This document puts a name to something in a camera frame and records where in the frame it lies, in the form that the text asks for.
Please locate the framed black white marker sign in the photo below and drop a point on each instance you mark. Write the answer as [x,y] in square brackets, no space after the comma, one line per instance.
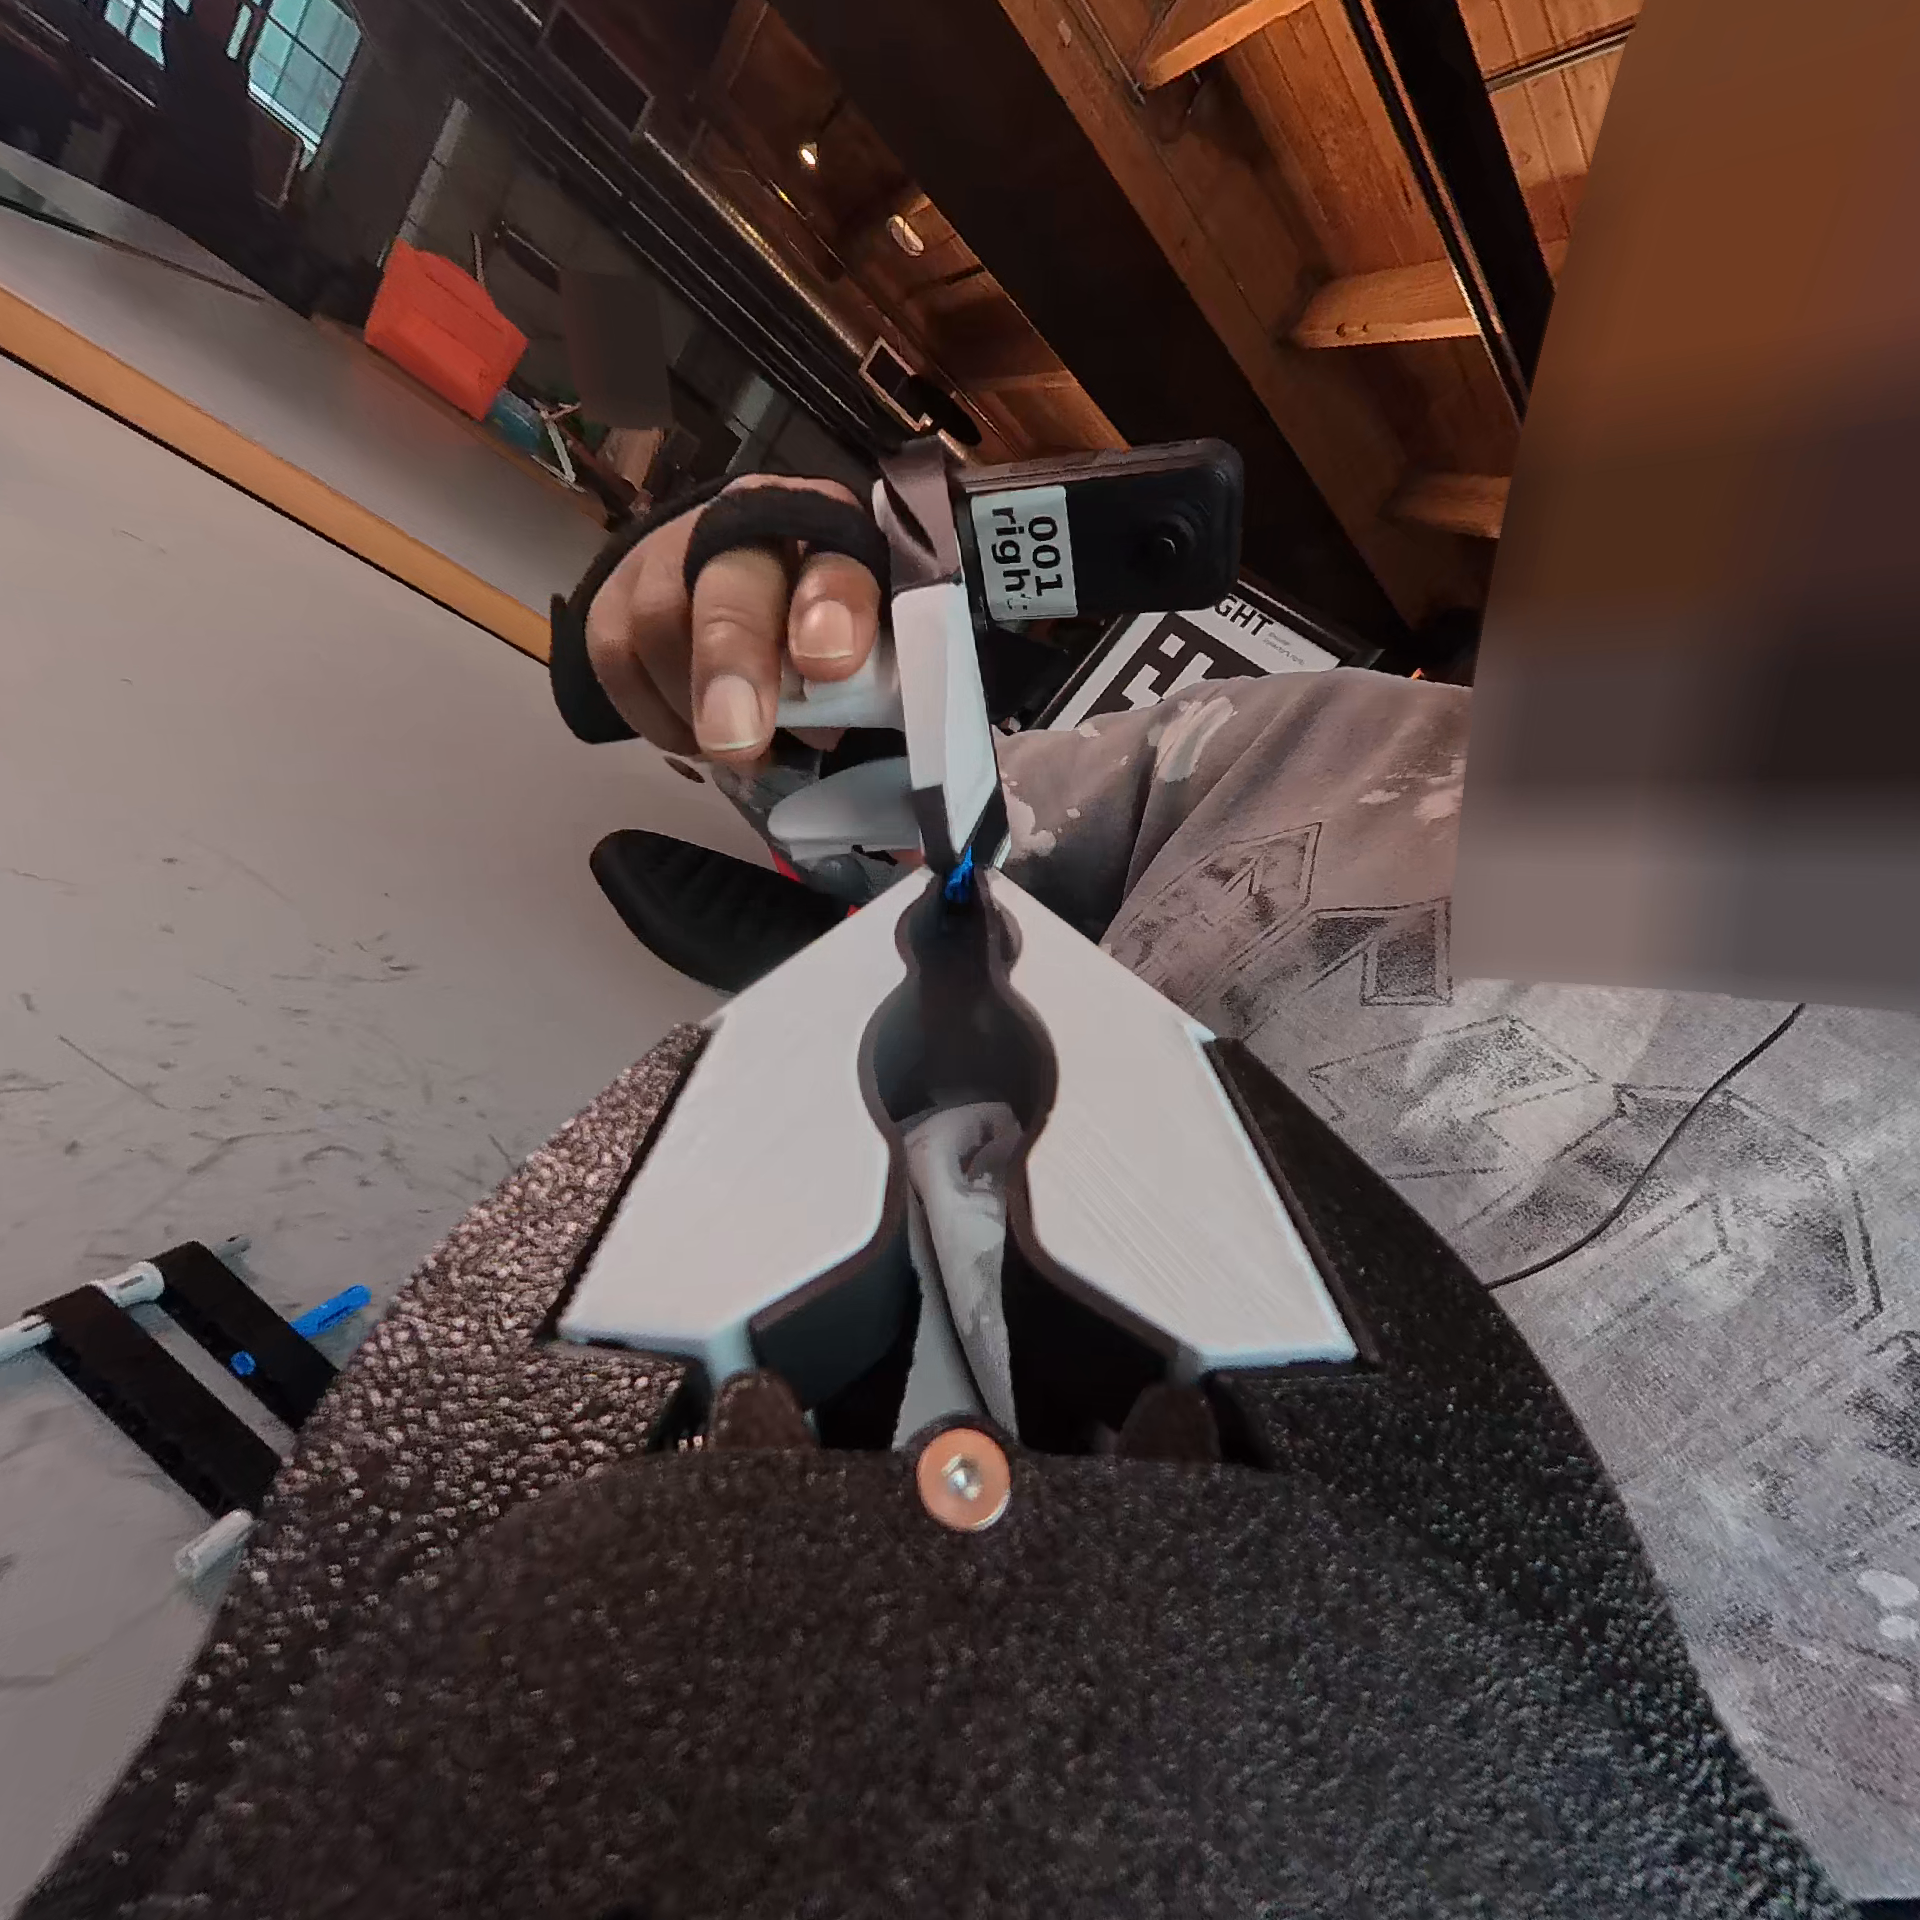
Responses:
[1155,675]

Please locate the blue technic pin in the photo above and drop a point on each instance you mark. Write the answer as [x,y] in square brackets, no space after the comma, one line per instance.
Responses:
[954,886]
[331,1311]

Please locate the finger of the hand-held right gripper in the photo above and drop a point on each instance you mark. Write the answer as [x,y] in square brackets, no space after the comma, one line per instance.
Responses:
[945,705]

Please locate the orange object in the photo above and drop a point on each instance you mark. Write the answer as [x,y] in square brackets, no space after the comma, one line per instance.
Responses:
[442,329]

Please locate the black mesh chair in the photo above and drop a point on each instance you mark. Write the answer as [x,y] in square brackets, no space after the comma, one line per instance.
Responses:
[690,902]

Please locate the black beam and axle assembly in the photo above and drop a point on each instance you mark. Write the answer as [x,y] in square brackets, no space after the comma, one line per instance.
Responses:
[134,1387]

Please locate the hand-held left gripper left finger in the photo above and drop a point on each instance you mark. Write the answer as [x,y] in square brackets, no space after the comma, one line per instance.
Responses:
[720,1201]

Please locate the person's right hand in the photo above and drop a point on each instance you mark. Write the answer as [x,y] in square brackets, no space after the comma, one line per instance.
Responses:
[645,630]

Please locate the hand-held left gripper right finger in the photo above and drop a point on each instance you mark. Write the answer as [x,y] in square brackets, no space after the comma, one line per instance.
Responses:
[1170,1201]

